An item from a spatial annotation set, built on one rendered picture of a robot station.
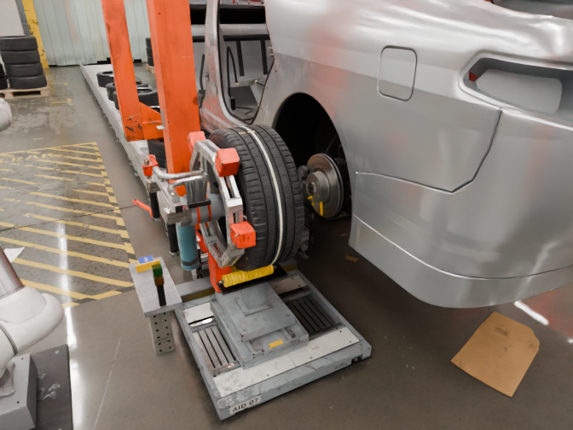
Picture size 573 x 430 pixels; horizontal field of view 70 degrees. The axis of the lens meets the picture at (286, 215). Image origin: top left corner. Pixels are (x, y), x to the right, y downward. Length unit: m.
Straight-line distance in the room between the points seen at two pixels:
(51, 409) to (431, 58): 1.78
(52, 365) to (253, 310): 0.92
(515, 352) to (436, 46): 1.80
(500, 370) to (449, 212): 1.33
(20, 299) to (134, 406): 0.75
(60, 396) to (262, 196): 1.10
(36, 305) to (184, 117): 1.05
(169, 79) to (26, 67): 7.92
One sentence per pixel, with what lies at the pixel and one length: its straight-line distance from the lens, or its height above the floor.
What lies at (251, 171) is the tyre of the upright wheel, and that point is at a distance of 1.63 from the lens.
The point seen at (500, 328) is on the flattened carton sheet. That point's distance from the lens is 2.74.
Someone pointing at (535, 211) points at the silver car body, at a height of 1.16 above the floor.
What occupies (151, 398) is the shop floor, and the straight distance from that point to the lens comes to 2.22.
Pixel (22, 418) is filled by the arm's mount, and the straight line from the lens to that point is 1.85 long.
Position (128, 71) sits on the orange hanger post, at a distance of 4.04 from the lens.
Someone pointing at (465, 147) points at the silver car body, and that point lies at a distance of 1.25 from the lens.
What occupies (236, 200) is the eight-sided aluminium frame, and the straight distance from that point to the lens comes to 1.63.
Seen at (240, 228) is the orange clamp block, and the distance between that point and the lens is 1.61.
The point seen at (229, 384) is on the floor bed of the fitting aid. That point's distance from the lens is 2.10.
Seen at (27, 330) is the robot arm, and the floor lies 0.59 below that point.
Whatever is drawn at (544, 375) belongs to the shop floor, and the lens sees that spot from 2.58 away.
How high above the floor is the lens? 1.66
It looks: 27 degrees down
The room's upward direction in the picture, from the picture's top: straight up
